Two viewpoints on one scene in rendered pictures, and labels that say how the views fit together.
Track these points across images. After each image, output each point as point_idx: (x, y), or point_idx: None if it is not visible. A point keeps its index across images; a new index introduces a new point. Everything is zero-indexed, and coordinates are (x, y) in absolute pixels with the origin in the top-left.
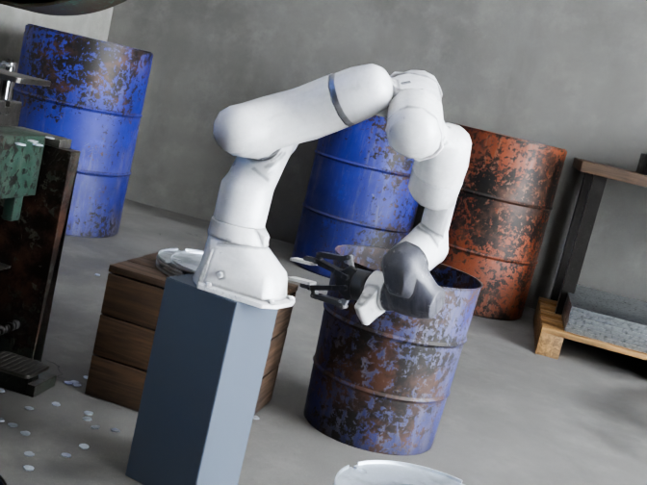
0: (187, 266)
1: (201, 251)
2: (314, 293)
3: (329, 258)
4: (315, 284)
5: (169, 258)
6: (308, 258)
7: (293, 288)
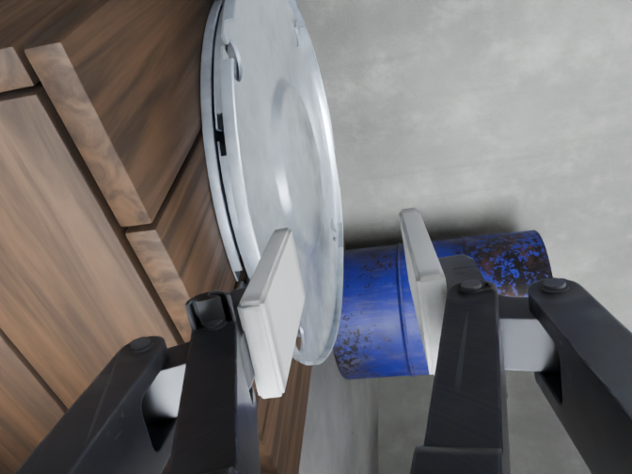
0: (278, 10)
1: (339, 186)
2: (153, 355)
3: (603, 371)
4: (260, 387)
5: None
6: (465, 273)
7: (276, 469)
